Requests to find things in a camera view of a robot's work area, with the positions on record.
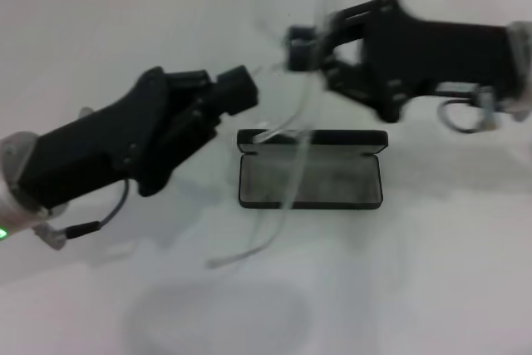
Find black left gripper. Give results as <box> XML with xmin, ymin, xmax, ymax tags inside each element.
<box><xmin>12</xmin><ymin>67</ymin><xmax>217</xmax><ymax>210</ymax></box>

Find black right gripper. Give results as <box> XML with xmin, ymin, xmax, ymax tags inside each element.
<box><xmin>361</xmin><ymin>0</ymin><xmax>520</xmax><ymax>123</ymax></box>

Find clear frame glasses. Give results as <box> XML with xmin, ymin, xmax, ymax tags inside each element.
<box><xmin>206</xmin><ymin>0</ymin><xmax>346</xmax><ymax>271</ymax></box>

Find black glasses case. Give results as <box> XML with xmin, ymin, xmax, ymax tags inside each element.
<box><xmin>236</xmin><ymin>128</ymin><xmax>390</xmax><ymax>210</ymax></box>

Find right wrist cable with plug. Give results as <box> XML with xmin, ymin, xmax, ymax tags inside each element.
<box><xmin>438</xmin><ymin>86</ymin><xmax>500</xmax><ymax>135</ymax></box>

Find wrist cable with plug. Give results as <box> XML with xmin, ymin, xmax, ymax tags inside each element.
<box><xmin>438</xmin><ymin>86</ymin><xmax>500</xmax><ymax>135</ymax></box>
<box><xmin>35</xmin><ymin>180</ymin><xmax>131</xmax><ymax>251</ymax></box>

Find left wrist cable with plug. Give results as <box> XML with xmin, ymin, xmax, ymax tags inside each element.
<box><xmin>35</xmin><ymin>180</ymin><xmax>131</xmax><ymax>251</ymax></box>

